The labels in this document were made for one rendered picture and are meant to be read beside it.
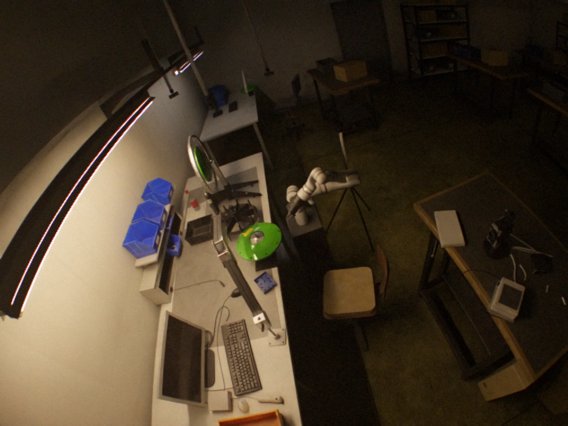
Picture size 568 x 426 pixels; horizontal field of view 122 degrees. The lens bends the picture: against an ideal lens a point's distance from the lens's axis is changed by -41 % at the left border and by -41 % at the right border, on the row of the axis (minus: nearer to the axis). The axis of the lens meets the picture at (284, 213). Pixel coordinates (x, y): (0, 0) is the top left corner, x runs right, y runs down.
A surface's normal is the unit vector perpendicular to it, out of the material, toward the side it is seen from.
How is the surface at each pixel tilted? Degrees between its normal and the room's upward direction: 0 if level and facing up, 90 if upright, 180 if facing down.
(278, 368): 0
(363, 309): 0
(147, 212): 87
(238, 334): 6
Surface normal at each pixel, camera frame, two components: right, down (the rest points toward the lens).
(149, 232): 0.12, 0.63
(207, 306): -0.29, -0.69
